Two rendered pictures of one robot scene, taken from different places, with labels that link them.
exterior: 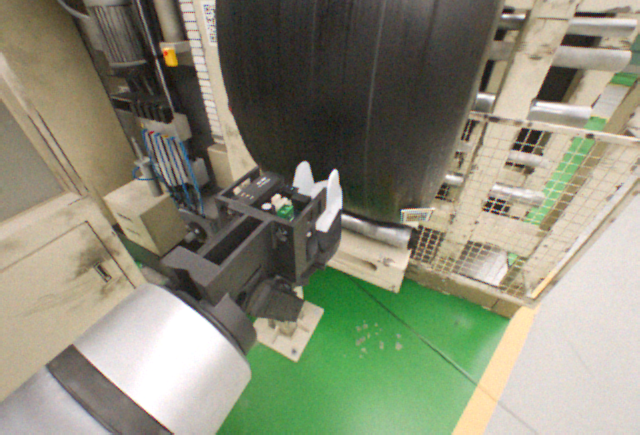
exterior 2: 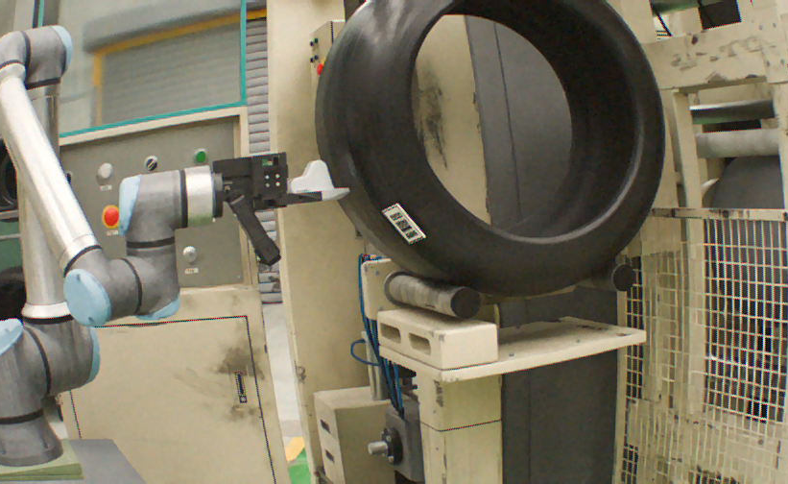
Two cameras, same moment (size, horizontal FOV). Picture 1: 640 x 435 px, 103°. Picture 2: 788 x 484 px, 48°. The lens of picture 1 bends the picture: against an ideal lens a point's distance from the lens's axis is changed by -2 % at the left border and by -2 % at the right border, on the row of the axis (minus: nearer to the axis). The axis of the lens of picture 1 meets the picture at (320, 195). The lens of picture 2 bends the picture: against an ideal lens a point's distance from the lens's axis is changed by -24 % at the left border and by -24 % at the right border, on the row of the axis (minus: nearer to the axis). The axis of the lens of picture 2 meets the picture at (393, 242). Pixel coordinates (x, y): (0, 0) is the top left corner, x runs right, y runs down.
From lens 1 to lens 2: 1.56 m
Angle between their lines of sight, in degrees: 56
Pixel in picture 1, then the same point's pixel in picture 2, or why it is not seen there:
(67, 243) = (223, 328)
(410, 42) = (343, 83)
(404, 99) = (343, 109)
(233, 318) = (217, 179)
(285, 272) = (253, 192)
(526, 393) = not seen: outside the picture
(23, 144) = (232, 221)
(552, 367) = not seen: outside the picture
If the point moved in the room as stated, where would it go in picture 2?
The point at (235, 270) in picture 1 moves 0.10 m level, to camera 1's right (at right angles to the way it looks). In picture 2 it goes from (226, 165) to (264, 158)
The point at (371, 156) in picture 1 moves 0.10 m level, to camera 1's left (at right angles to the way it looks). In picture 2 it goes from (342, 151) to (299, 157)
